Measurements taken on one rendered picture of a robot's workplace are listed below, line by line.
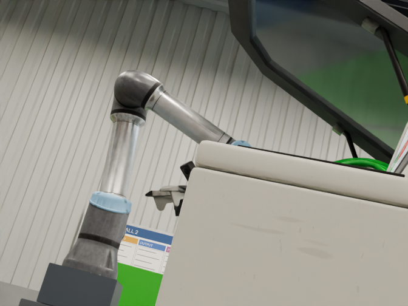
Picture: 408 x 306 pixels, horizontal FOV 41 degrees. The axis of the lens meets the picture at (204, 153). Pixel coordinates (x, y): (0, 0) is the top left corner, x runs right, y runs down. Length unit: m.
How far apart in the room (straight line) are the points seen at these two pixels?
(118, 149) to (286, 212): 1.23
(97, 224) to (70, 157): 7.11
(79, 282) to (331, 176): 1.01
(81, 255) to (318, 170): 1.03
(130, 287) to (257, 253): 4.23
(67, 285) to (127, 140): 0.51
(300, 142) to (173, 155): 2.02
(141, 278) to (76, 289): 3.30
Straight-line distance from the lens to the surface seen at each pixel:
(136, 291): 4.71
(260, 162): 0.52
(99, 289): 1.42
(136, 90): 1.63
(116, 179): 1.67
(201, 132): 1.60
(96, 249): 1.47
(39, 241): 8.33
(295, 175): 0.51
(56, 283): 1.44
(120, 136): 1.71
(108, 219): 1.48
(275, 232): 0.50
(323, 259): 0.50
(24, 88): 9.17
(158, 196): 1.60
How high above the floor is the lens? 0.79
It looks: 20 degrees up
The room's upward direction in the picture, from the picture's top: 15 degrees clockwise
